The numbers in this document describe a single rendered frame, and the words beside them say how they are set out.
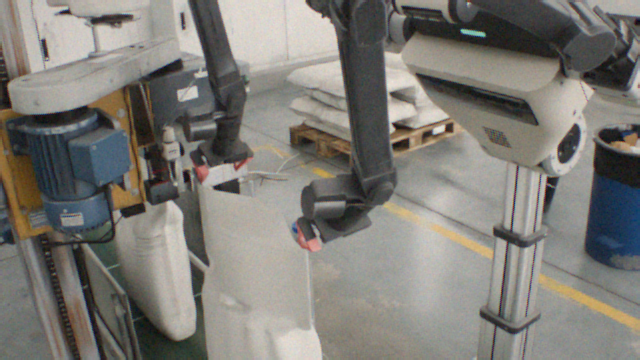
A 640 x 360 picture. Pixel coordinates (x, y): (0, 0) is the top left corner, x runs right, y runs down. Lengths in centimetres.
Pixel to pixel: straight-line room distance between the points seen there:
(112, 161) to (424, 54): 68
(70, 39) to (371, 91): 358
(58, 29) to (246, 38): 257
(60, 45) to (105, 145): 306
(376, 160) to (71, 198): 68
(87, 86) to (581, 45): 90
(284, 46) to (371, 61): 582
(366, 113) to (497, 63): 43
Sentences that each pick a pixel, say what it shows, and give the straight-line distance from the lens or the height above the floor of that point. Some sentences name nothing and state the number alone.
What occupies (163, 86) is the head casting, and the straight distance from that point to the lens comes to 153.
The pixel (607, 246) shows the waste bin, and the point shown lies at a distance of 332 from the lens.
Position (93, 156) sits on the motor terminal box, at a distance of 122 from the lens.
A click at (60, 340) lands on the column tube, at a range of 177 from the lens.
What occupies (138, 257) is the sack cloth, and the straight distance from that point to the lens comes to 201.
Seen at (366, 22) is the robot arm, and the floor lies 157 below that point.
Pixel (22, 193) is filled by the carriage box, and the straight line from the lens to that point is 150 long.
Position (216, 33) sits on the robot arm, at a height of 148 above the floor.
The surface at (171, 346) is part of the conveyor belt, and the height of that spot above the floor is 38.
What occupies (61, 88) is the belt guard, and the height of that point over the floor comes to 141.
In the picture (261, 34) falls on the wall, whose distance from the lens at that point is 641.
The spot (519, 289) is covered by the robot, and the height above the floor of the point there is 80.
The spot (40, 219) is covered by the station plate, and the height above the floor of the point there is 107.
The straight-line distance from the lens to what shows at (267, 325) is 141.
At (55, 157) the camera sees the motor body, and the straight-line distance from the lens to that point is 130.
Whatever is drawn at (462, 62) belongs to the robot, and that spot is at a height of 140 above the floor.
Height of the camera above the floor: 168
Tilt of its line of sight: 24 degrees down
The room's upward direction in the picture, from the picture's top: 3 degrees counter-clockwise
